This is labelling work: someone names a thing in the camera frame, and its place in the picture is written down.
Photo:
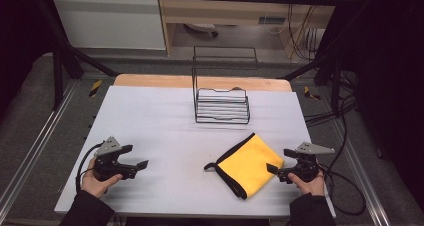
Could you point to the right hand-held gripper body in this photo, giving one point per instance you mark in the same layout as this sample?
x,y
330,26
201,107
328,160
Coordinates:
x,y
306,164

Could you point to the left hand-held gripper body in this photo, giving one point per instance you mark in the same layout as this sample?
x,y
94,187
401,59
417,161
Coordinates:
x,y
108,162

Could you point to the yellow cloth with black trim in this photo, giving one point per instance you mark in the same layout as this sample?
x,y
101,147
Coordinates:
x,y
250,162

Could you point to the person's right hand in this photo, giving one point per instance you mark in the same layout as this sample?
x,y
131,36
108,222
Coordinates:
x,y
310,187

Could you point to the person's left hand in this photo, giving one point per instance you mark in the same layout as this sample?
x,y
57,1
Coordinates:
x,y
95,185

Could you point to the white table cover sheet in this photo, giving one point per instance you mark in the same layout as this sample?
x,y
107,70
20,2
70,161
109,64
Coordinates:
x,y
160,119

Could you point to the yellow black tape strip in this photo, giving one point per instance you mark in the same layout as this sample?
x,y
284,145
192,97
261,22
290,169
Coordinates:
x,y
95,88
310,93

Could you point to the wooden table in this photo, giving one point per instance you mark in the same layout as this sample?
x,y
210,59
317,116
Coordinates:
x,y
160,81

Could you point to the white cabinet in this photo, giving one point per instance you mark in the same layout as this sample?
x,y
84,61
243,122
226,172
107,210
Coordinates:
x,y
106,22

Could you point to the black curtain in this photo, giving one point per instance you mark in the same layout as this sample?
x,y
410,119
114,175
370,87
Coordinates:
x,y
16,36
393,69

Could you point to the white chair base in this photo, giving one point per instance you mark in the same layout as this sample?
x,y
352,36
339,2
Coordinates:
x,y
201,28

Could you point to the wooden desk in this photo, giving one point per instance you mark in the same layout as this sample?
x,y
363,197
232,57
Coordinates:
x,y
216,12

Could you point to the aluminium rail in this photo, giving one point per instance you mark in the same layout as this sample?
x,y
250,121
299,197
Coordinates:
x,y
36,146
366,182

